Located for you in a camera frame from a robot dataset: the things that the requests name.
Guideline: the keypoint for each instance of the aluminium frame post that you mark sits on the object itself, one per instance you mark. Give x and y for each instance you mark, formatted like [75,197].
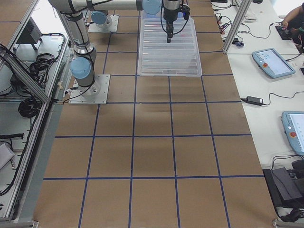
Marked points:
[244,6]

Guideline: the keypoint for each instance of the clear plastic box lid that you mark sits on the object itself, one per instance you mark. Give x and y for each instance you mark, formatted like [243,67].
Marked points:
[157,57]

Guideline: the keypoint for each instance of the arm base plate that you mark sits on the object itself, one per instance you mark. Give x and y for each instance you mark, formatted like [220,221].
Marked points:
[96,94]
[94,28]

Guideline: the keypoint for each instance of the black power adapter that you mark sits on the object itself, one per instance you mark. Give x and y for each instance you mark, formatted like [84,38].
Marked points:
[254,100]

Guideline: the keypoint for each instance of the blue teach pendant far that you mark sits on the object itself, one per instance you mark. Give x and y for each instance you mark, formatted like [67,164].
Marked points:
[272,63]

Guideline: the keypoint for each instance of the blue teach pendant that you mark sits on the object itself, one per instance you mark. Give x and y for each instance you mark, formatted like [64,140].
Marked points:
[293,123]
[272,63]

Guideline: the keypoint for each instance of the blue teach pendant near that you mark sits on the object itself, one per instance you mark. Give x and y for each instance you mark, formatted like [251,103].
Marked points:
[293,123]

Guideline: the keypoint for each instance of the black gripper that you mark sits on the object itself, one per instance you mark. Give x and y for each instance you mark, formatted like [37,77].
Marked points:
[169,15]

